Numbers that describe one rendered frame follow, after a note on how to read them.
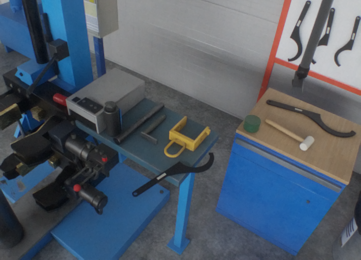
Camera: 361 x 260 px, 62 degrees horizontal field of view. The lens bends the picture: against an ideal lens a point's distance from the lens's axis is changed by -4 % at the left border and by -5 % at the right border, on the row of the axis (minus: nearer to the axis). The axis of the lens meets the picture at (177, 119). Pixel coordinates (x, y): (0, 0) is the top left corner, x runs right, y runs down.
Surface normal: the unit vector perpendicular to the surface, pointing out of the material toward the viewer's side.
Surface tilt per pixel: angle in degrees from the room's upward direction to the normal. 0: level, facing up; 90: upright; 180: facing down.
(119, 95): 0
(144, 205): 0
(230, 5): 90
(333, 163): 0
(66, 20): 90
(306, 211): 90
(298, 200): 90
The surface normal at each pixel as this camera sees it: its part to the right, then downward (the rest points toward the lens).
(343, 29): -0.55, 0.53
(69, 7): 0.83, 0.41
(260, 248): 0.06, -0.74
